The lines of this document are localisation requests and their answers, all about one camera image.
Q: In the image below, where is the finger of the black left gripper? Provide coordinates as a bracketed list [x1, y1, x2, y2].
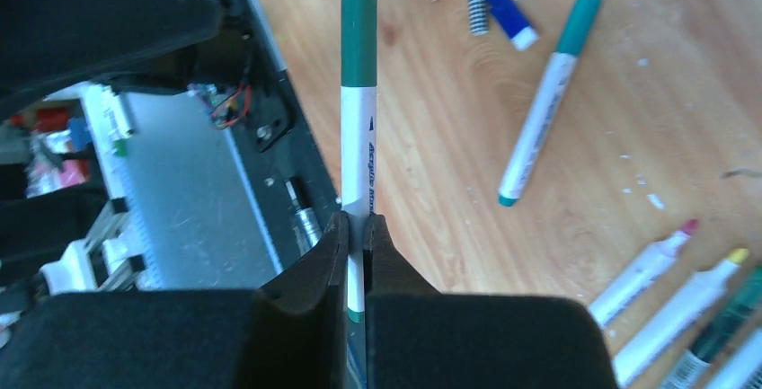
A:
[1, 0, 222, 119]

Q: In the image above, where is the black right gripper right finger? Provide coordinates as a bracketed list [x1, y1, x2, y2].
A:
[364, 215, 616, 388]

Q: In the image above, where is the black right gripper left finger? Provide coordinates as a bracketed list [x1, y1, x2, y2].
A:
[1, 212, 350, 388]

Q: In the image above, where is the yellow capped white marker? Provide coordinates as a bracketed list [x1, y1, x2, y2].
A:
[612, 248, 749, 388]

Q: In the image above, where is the pink capped white marker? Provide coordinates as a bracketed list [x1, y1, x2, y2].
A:
[589, 218, 699, 328]

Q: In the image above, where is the dark green capped marker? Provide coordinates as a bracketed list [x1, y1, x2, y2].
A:
[340, 0, 377, 323]

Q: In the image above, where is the blue pen cap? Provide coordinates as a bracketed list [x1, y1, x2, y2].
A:
[485, 0, 539, 51]

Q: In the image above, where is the clear green gel pen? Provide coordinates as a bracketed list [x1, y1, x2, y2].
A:
[659, 265, 761, 389]

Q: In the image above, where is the houndstooth pen cap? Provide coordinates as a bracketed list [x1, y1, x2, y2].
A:
[466, 0, 489, 36]

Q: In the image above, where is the black capped white marker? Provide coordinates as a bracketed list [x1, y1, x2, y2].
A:
[705, 327, 761, 389]

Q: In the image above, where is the teal capped white marker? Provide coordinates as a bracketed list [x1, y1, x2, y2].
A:
[498, 0, 603, 208]

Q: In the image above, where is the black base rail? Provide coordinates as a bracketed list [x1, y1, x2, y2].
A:
[228, 0, 340, 271]

